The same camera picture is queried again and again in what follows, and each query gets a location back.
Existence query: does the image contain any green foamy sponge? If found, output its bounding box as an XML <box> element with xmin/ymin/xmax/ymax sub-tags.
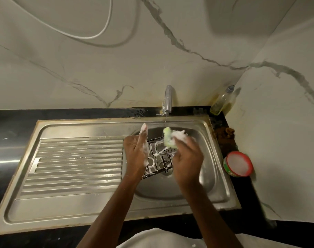
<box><xmin>163</xmin><ymin>127</ymin><xmax>178</xmax><ymax>149</ymax></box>

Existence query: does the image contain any white cable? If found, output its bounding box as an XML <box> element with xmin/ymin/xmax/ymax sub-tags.
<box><xmin>7</xmin><ymin>0</ymin><xmax>114</xmax><ymax>40</ymax></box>

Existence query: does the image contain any brown scrubber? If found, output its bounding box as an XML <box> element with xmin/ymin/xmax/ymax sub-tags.
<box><xmin>216</xmin><ymin>126</ymin><xmax>235</xmax><ymax>139</ymax></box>

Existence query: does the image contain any stainless steel sink with drainboard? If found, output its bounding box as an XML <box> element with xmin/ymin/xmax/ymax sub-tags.
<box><xmin>0</xmin><ymin>115</ymin><xmax>241</xmax><ymax>236</ymax></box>

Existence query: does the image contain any clear dish liquid bottle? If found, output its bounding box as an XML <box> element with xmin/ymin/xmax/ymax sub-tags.
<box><xmin>210</xmin><ymin>85</ymin><xmax>236</xmax><ymax>116</ymax></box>

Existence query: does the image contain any person's right forearm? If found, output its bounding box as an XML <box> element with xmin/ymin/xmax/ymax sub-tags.
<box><xmin>176</xmin><ymin>178</ymin><xmax>244</xmax><ymax>248</ymax></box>

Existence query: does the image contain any round red-rimmed soap tub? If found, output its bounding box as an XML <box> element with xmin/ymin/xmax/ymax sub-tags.
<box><xmin>223</xmin><ymin>151</ymin><xmax>254</xmax><ymax>178</ymax></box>

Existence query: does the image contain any person's left forearm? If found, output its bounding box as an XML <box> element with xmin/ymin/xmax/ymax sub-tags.
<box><xmin>77</xmin><ymin>174</ymin><xmax>148</xmax><ymax>248</ymax></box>

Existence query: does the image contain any person's left hand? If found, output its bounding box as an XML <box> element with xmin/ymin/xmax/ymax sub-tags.
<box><xmin>123</xmin><ymin>123</ymin><xmax>150</xmax><ymax>179</ymax></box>

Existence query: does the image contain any chrome faucet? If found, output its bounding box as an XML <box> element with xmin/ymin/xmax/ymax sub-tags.
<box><xmin>155</xmin><ymin>85</ymin><xmax>174</xmax><ymax>117</ymax></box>

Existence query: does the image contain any person's right hand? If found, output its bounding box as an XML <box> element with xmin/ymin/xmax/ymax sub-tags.
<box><xmin>170</xmin><ymin>130</ymin><xmax>204</xmax><ymax>188</ymax></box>

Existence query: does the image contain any black wire rack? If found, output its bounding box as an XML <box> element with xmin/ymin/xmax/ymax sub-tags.
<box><xmin>143</xmin><ymin>137</ymin><xmax>178</xmax><ymax>180</ymax></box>

